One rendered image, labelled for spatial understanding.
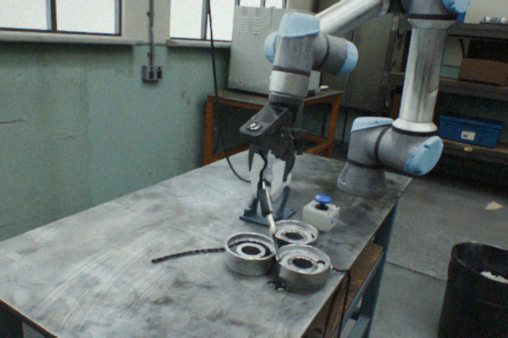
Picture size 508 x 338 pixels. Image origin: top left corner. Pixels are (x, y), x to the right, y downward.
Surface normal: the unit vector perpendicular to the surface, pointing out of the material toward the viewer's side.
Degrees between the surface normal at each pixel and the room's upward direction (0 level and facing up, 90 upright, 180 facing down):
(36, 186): 90
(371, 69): 90
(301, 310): 0
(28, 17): 90
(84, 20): 90
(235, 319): 0
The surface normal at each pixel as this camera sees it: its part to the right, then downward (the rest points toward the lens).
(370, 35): -0.51, 0.22
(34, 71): 0.86, 0.22
